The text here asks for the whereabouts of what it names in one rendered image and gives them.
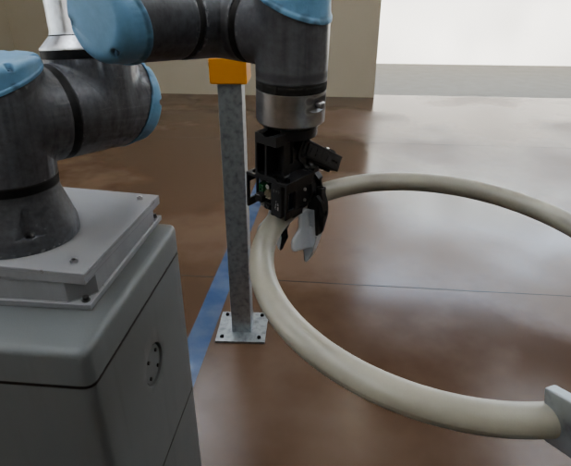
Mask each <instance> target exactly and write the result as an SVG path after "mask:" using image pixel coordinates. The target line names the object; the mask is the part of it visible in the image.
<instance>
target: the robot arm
mask: <svg viewBox="0 0 571 466"><path fill-rule="evenodd" d="M43 6H44V11H45V16H46V21H47V26H48V31H49V33H48V37H47V38H46V40H45V41H44V42H43V44H42V45H41V47H40V48H39V52H40V56H38V55H37V54H35V53H33V52H28V51H18V50H15V51H6V50H0V260H6V259H15V258H20V257H26V256H31V255H34V254H38V253H41V252H45V251H50V250H51V249H54V248H56V247H58V246H60V245H62V244H64V243H66V242H68V241H69V240H71V239H72V238H74V237H75V236H76V234H77V233H78V232H79V215H78V212H77V210H76V208H75V207H74V205H73V203H72V201H71V200H70V199H69V197H68V196H67V193H66V192H65V190H64V188H63V187H62V185H61V183H60V178H59V172H58V165H57V161H59V160H63V159H67V158H71V157H75V156H80V155H84V154H87V153H95V152H99V151H103V150H107V149H112V148H115V147H122V146H127V145H130V144H131V143H133V142H135V141H140V140H143V139H145V138H146V137H148V136H149V135H150V134H151V133H152V132H153V131H154V129H155V128H156V126H157V124H158V121H159V118H160V115H161V110H162V106H161V105H160V100H161V99H162V96H161V91H160V86H159V83H158V81H157V79H156V77H155V75H154V73H153V72H152V70H151V69H150V68H149V67H146V65H145V63H146V62H158V61H169V60H191V59H203V58H224V59H230V60H236V61H241V62H247V63H251V64H255V71H256V119H257V121H258V122H259V123H260V124H262V125H263V126H264V129H260V130H257V131H255V167H254V168H252V169H251V170H248V171H246V174H247V206H250V205H252V204H254V203H255V202H261V206H264V208H266V209H268V210H269V213H268V215H269V214H270V213H271V215H274V216H276V217H277V218H280V219H281V218H284V220H285V221H287V220H288V219H290V218H292V217H293V218H294V217H296V216H298V231H297V232H296V234H295V236H294V237H293V238H292V240H291V249H292V251H301V250H303V252H304V261H305V262H307V261H308V260H309V259H310V258H311V256H312V255H313V253H314V252H315V251H316V248H317V246H318V244H319V241H320V238H321V235H322V232H323V230H324V226H325V223H326V219H327V216H328V201H327V197H326V192H325V191H326V188H325V187H323V186H322V178H323V176H322V174H321V173H320V172H319V170H320V171H327V172H330V170H331V171H335V172H337V171H338V168H339V166H340V163H341V160H342V157H343V156H341V155H339V154H337V153H335V151H334V150H332V149H330V148H328V147H323V146H321V145H320V144H318V143H316V142H314V141H311V140H310V139H312V138H314V137H315V136H316V135H317V132H318V126H320V125H321V124H322V123H323V122H324V118H325V103H326V89H327V74H328V58H329V42H330V26H331V22H332V20H333V15H332V12H331V0H43ZM254 178H256V193H255V194H254V195H252V196H250V186H249V181H250V180H252V179H254ZM305 206H308V208H304V207H305ZM268 215H267V216H268ZM267 216H266V217H267Z"/></svg>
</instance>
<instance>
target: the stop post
mask: <svg viewBox="0 0 571 466"><path fill-rule="evenodd" d="M208 62H209V78H210V83H211V84H217V91H218V107H219V122H220V138H221V153H222V169H223V183H224V199H225V229H226V244H227V260H228V274H229V290H230V305H231V312H223V314H222V317H221V321H220V324H219V328H218V331H217V335H216V339H215V342H217V343H249V344H265V337H266V329H267V322H268V319H267V318H266V316H265V315H264V313H254V312H253V307H252V285H251V280H250V274H249V255H250V230H249V206H247V174H246V171H248V154H247V128H246V103H245V84H247V83H248V82H249V80H250V78H251V73H250V63H247V62H241V61H236V60H230V59H224V58H209V59H208Z"/></svg>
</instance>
